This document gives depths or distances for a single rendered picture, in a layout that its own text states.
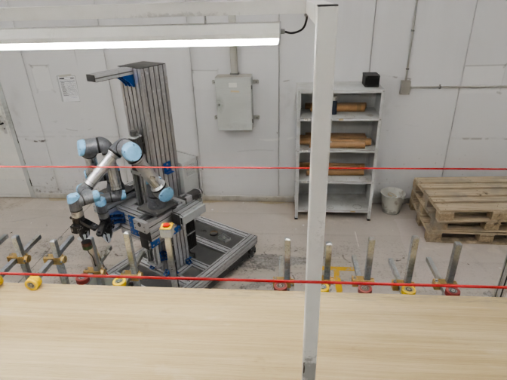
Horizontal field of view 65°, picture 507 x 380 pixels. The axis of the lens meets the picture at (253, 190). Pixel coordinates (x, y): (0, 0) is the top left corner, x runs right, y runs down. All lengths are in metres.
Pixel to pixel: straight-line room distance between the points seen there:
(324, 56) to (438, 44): 3.90
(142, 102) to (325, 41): 2.18
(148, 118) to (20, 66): 2.81
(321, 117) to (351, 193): 4.18
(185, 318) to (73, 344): 0.57
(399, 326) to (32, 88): 4.81
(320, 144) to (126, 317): 1.64
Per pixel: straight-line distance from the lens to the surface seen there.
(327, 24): 1.04
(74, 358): 2.30
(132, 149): 2.69
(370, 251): 2.52
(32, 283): 2.80
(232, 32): 1.66
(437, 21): 4.88
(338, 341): 2.19
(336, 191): 5.20
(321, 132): 1.10
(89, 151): 3.03
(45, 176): 6.05
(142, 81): 3.03
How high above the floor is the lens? 2.50
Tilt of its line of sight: 27 degrees down
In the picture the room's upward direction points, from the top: 2 degrees counter-clockwise
